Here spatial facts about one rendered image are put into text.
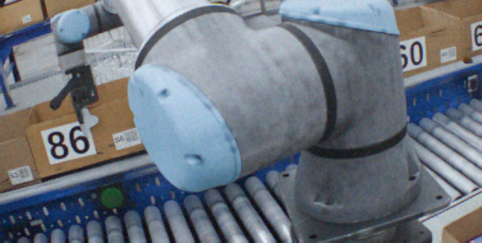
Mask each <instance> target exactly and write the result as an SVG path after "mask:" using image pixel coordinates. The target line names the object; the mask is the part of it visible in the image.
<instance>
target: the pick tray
mask: <svg viewBox="0 0 482 243"><path fill-rule="evenodd" d="M481 234H482V205H481V206H480V207H478V208H476V209H475V210H473V211H472V212H470V213H467V214H466V215H464V216H462V217H460V218H459V219H457V220H455V221H453V222H451V223H450V224H447V225H446V226H444V227H443V229H442V241H441V243H462V242H464V241H466V240H468V239H471V238H473V237H476V236H478V235H481Z"/></svg>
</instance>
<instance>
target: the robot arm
mask: <svg viewBox="0 0 482 243"><path fill-rule="evenodd" d="M280 9H281V11H280V12H279V14H280V16H281V24H277V25H273V26H270V27H267V28H264V29H261V30H260V29H258V30H253V29H251V28H250V27H249V26H248V25H247V23H246V22H245V21H244V19H243V18H242V17H241V15H240V14H239V13H238V12H237V11H236V10H235V9H234V8H230V7H228V6H225V5H220V4H211V3H210V2H209V0H102V1H99V2H98V3H96V4H93V5H90V6H86V7H83V8H78V9H72V10H68V11H64V12H62V13H60V14H58V15H57V16H55V17H53V18H52V20H51V28H52V32H53V34H54V36H53V37H54V40H55V46H56V53H57V55H58V62H59V65H60V70H61V71H65V72H64V73H65V75H66V74H72V78H71V79H70V81H69V82H68V83H67V84H66V85H65V87H64V88H63V89H62V90H61V92H60V93H59V94H58V95H57V97H56V96H55V97H54V98H53V99H52V100H51V102H50V107H51V108H52V109H53V110H54V111H56V110H58V109H59V108H60V106H61V104H62V103H61V102H62V101H64V99H65V98H66V97H67V96H68V94H69V93H70V94H71V97H72V105H73V107H74V108H75V111H76V116H77V119H78V121H79V124H80V126H81V129H82V133H83V135H84V136H85V137H87V138H88V129H89V128H90V127H92V126H93V125H94V124H96V123H98V122H97V121H98V120H97V117H94V116H90V115H89V113H88V110H87V107H86V106H84V105H92V104H93V103H96V102H99V101H98V99H99V96H98V94H97V92H98V91H97V88H96V85H95V82H94V80H93V74H92V71H91V67H90V64H89V65H85V64H84V63H86V62H88V61H87V54H86V51H85V45H84V42H83V40H85V39H88V38H91V37H94V36H98V35H99V34H103V33H105V32H108V31H109V30H112V29H115V28H118V27H122V26H124V27H125V28H126V30H127V31H128V34H129V36H130V38H131V39H132V41H133V43H134V45H135V47H136V49H137V50H138V53H137V57H136V60H135V66H134V70H133V73H132V75H131V76H130V79H129V83H128V102H129V106H130V110H131V111H132V112H133V113H134V115H135V118H134V123H135V125H136V128H137V131H138V133H139V136H140V138H141V140H142V142H143V144H144V146H145V148H146V150H147V152H148V154H149V155H150V157H151V159H152V160H153V162H154V164H156V165H157V167H158V169H159V170H160V171H161V173H162V174H163V175H164V176H165V177H166V178H167V180H168V181H169V182H171V183H172V184H173V185H174V186H176V187H178V188H179V189H181V190H182V191H185V192H200V191H203V190H205V189H208V188H211V187H214V186H219V185H223V186H226V185H229V184H231V183H233V182H234V181H236V180H237V179H239V178H242V177H244V176H246V175H249V174H251V173H253V172H255V171H257V170H260V169H263V168H265V167H267V166H270V165H272V164H274V163H277V162H279V161H281V160H284V159H286V158H288V157H290V156H293V155H294V154H296V153H299V152H301V151H302V152H301V155H300V156H299V160H298V164H297V171H296V176H295V180H294V191H295V195H296V199H295V201H296V204H297V207H299V209H300V210H301V211H302V212H303V213H305V214H306V216H307V215H308V216H310V217H311V218H313V219H319V220H322V221H325V222H328V223H330V222H332V223H338V224H343V223H348V224H355V223H359V222H369V221H371V220H374V219H382V218H385V217H388V216H390V215H391V214H393V213H395V212H396V211H399V210H400V209H402V208H404V207H405V206H406V205H407V204H409V203H411V201H413V200H414V199H415V198H416V197H417V195H418V193H419V191H420V189H421V186H422V179H423V178H422V166H421V163H420V160H419V158H418V156H417V153H416V152H415V150H414V147H413V145H412V144H411V140H410V137H409V133H408V125H407V115H406V94H405V83H404V75H403V70H402V59H401V49H400V39H399V36H398V35H399V30H398V29H397V26H396V20H395V16H394V9H393V7H392V5H391V4H390V3H389V2H388V1H386V0H287V1H285V2H284V1H283V2H281V7H280ZM78 73H79V77H78ZM82 112H83V115H84V117H83V115H82Z"/></svg>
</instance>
